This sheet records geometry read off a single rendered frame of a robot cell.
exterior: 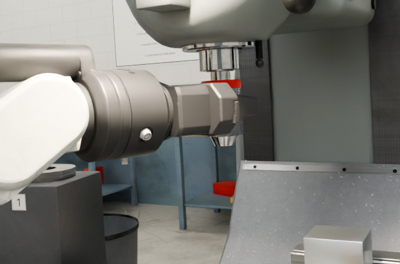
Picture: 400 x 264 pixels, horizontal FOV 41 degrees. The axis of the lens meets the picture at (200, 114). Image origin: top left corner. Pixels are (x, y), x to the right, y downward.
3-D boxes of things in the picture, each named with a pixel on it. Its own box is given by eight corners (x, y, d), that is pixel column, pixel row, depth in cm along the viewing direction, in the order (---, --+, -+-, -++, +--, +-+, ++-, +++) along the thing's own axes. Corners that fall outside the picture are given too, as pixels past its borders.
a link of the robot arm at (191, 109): (238, 63, 55) (141, 63, 47) (241, 156, 55) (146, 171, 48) (166, 71, 65) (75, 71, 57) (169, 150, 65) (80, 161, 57)
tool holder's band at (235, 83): (240, 87, 64) (239, 79, 64) (242, 87, 60) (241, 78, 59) (200, 90, 64) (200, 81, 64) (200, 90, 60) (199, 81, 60)
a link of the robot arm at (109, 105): (139, 155, 49) (16, 171, 41) (85, 163, 57) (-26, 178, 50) (123, 34, 50) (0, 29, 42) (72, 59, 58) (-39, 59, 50)
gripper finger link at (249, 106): (255, 119, 62) (215, 123, 58) (253, 91, 62) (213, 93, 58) (265, 119, 61) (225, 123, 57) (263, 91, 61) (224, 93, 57)
